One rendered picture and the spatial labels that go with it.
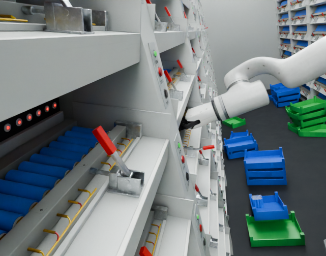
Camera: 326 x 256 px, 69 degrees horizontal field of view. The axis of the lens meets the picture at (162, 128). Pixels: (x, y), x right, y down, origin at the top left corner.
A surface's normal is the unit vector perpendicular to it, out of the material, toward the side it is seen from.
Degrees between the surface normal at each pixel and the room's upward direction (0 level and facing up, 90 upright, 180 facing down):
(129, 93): 90
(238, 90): 36
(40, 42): 109
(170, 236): 19
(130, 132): 90
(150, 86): 90
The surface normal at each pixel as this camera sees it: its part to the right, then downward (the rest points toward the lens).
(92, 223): 0.07, -0.92
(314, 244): -0.25, -0.91
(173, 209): -0.19, 0.37
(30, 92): 0.98, 0.14
